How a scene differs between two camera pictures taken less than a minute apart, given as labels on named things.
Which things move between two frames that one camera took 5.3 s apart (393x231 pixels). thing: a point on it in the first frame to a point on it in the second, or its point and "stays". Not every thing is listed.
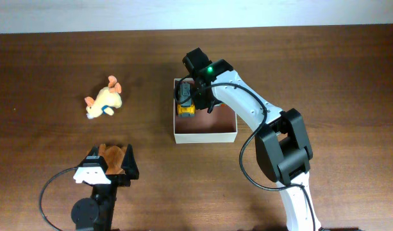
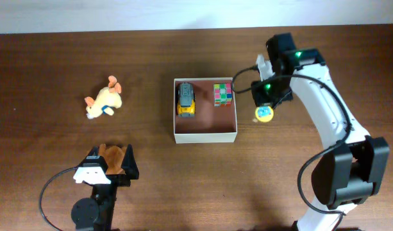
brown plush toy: (114, 156) stays
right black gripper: (200, 102) to (262, 100)
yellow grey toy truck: (188, 109) stays
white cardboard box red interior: (218, 126) stays
